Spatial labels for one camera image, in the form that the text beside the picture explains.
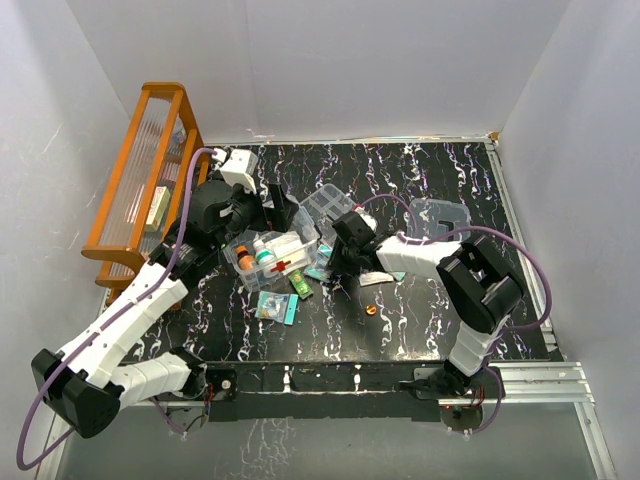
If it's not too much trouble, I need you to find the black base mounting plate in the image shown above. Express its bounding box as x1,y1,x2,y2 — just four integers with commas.
149,360,506,424

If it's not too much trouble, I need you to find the clear box lid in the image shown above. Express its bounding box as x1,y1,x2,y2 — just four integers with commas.
406,198,471,239

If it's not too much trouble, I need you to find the white paper leaflet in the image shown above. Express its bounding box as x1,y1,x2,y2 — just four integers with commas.
358,272,395,287

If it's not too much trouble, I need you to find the white teal-cap bottle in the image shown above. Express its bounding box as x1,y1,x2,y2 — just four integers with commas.
253,238,275,265

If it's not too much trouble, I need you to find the white ointment tube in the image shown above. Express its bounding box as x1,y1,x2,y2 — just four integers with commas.
390,272,406,282

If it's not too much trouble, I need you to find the teal bandage packet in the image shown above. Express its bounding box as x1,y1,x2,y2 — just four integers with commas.
303,244,332,282

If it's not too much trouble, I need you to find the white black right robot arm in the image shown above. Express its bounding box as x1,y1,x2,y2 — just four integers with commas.
328,211,526,397

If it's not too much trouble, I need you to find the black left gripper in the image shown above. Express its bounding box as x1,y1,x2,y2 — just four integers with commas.
213,180,297,252

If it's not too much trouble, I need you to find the teal plaster packet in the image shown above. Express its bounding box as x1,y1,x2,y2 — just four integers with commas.
255,291,299,326

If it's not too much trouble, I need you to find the cream box on rack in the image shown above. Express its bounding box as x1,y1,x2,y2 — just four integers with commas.
145,186,171,232

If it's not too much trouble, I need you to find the clear divided organizer tray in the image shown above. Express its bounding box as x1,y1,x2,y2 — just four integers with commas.
301,184,356,242

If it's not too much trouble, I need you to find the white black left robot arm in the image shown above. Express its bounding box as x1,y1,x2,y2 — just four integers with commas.
31,180,299,439

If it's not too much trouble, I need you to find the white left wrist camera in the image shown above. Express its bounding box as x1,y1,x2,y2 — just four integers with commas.
219,149,258,194

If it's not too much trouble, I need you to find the clear medicine kit box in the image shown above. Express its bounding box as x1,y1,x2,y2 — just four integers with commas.
223,206,320,292

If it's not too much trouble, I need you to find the orange wooden rack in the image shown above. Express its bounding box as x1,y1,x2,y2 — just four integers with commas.
81,82,210,291

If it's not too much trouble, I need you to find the green small box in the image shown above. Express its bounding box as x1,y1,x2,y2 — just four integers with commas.
288,270,313,299

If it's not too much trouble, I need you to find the brown pill bottle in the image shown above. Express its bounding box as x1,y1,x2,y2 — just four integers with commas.
236,245,257,270

